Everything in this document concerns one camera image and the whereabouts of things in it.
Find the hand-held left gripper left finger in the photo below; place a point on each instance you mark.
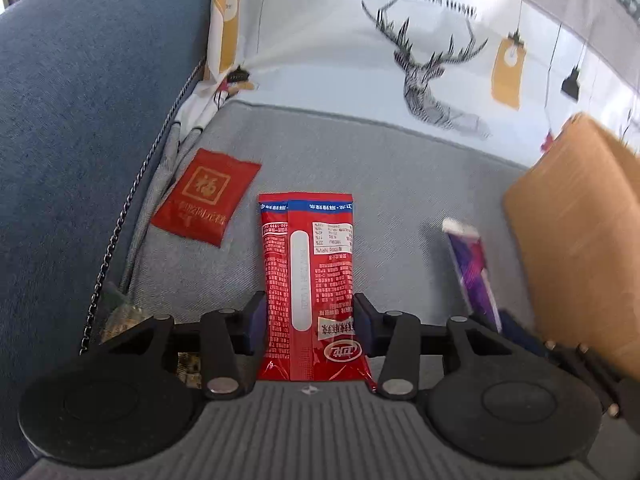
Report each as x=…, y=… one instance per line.
x=258, y=318

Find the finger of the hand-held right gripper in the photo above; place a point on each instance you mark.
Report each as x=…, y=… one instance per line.
x=575, y=360

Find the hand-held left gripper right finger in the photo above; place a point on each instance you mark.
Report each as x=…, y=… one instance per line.
x=363, y=321

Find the long red snack packet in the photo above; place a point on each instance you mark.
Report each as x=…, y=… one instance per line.
x=300, y=270

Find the cardboard box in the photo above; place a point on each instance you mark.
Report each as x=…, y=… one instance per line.
x=575, y=240

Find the purple snack packet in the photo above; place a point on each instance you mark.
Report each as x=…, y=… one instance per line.
x=472, y=265

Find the small red square packet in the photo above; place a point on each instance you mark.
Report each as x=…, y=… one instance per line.
x=205, y=195

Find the round noodle cake packet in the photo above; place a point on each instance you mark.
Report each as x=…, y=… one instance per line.
x=122, y=320

